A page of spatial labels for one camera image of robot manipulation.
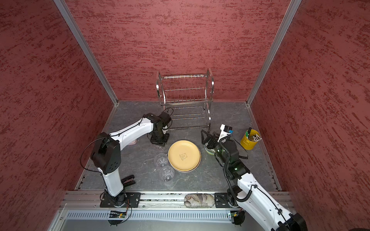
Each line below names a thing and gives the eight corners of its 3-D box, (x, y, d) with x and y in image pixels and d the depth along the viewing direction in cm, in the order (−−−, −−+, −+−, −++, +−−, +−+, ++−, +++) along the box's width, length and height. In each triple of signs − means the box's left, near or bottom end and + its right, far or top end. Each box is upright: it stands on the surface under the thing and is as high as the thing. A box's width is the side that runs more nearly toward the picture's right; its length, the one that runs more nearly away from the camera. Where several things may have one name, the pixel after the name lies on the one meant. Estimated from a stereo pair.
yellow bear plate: (167, 172, 85) (166, 169, 81) (170, 143, 98) (169, 139, 94) (201, 172, 85) (201, 170, 81) (199, 143, 98) (200, 139, 94)
